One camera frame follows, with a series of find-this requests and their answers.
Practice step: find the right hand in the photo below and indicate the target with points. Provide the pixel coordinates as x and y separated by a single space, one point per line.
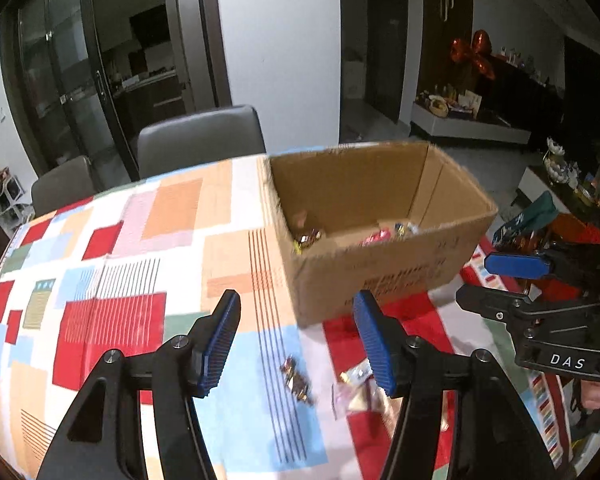
590 395

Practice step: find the glass sliding door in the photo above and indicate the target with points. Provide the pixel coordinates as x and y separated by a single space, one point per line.
83 77

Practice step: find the grey chair left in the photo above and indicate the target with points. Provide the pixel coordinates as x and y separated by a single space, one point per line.
66 184

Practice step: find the colourful patchwork tablecloth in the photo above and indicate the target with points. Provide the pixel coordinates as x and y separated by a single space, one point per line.
136 266

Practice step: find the white gold barcode candy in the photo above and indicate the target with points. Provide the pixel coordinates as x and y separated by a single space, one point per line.
357 375

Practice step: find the clear yellow biscuit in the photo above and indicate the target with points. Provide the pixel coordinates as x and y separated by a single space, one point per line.
368 397

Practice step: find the dark twisted wrapper candy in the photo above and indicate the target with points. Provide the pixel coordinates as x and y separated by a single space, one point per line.
295 382

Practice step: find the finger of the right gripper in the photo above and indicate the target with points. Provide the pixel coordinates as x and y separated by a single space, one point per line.
517 266
519 313

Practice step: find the grey chair middle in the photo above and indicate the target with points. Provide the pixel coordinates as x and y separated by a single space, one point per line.
200 138

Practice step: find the blue foil candy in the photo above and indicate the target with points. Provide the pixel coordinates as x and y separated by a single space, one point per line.
407 229

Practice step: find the grey chair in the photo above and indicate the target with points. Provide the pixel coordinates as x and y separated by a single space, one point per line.
200 138
66 184

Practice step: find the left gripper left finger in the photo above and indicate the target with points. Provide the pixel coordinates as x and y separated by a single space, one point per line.
100 436

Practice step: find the round gold foil candy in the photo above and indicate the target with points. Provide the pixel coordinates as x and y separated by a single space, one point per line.
307 239

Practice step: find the red foil balloons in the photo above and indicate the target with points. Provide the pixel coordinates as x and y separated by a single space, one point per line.
475 52

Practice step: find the red snack packet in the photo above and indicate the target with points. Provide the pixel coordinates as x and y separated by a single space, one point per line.
380 236

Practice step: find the red wooden chair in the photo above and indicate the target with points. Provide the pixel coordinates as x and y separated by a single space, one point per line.
571 246

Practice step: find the white shoe rack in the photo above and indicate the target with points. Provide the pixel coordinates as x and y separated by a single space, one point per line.
15 211

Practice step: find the white low cabinet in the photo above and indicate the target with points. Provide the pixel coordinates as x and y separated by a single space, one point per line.
454 128

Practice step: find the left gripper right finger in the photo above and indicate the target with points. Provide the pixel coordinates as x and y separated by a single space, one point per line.
494 436

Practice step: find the brown cardboard box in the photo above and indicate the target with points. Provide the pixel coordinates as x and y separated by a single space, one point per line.
394 218

